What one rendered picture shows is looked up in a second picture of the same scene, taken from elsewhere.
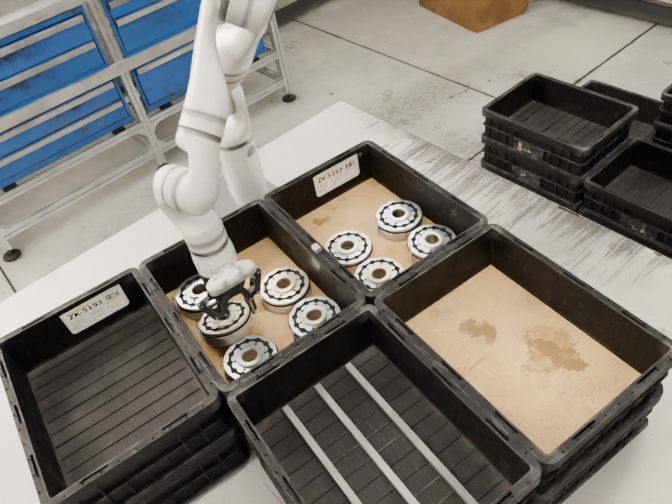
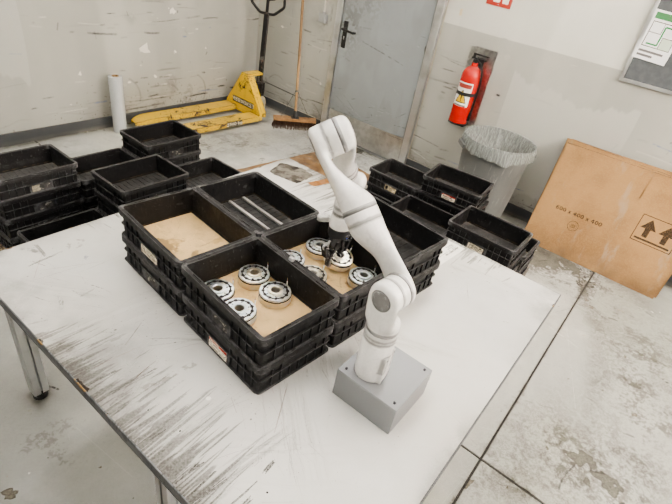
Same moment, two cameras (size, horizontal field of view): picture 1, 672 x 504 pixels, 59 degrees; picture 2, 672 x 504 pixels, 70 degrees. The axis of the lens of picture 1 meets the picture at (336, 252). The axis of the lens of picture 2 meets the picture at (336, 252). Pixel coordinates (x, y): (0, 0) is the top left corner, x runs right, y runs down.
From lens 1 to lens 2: 2.06 m
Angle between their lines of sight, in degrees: 98
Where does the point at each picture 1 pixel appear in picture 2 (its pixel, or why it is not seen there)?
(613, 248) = (70, 347)
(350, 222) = (276, 322)
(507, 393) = (195, 234)
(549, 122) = not seen: outside the picture
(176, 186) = not seen: hidden behind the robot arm
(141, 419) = not seen: hidden behind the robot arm
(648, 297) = (74, 312)
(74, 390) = (405, 252)
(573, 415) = (169, 226)
